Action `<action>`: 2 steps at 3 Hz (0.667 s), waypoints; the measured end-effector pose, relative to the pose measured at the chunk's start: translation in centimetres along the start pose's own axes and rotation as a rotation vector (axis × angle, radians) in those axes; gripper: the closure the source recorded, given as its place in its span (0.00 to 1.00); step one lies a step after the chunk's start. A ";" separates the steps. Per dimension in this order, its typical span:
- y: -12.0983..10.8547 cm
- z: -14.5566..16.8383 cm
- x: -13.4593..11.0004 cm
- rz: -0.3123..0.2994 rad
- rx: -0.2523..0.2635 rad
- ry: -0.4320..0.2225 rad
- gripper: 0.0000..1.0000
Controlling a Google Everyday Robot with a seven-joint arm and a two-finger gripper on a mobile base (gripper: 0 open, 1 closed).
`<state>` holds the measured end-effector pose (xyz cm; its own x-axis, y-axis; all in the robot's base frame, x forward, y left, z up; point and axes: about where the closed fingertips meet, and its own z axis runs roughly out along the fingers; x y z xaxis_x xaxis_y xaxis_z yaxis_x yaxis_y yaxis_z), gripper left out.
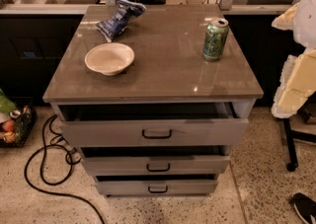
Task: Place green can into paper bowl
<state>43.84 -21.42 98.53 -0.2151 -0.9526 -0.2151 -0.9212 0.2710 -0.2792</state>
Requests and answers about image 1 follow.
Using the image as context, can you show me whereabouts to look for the black rolling stand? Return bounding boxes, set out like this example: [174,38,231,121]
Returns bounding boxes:
[282,118,316,172]

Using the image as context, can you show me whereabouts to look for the middle grey drawer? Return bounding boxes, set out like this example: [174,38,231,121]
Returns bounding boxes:
[81,146,230,176]

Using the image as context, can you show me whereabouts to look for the black wire fruit basket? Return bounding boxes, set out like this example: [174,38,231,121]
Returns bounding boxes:
[0,97,38,148]

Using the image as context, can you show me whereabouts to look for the black floor cable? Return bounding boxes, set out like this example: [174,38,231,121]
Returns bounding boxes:
[23,114,106,224]

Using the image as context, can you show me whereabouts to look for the black sneaker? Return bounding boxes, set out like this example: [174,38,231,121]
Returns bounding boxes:
[292,192,316,224]

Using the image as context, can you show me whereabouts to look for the grey drawer cabinet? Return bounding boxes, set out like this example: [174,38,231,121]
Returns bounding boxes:
[42,3,265,198]

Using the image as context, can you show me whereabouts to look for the blue chip bag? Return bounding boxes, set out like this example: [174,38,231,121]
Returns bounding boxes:
[96,0,146,42]

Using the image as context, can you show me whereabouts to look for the grey drawer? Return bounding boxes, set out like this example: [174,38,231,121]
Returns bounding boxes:
[81,146,230,176]
[96,174,217,196]
[60,117,248,147]

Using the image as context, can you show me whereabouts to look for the top grey drawer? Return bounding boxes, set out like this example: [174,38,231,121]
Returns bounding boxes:
[60,117,248,147]

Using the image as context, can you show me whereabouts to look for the green soda can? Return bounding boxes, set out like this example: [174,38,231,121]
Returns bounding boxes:
[202,18,229,60]

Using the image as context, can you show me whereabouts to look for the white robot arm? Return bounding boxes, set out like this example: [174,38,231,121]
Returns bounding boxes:
[272,0,316,118]

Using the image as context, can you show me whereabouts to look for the white paper bowl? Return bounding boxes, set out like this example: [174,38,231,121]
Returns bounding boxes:
[85,42,135,76]

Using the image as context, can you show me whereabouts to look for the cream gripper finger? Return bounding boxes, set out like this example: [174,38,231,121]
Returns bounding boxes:
[272,48,316,118]
[272,3,298,31]

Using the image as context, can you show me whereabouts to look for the bottom grey drawer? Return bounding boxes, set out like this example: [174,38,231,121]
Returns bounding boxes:
[96,174,217,196]

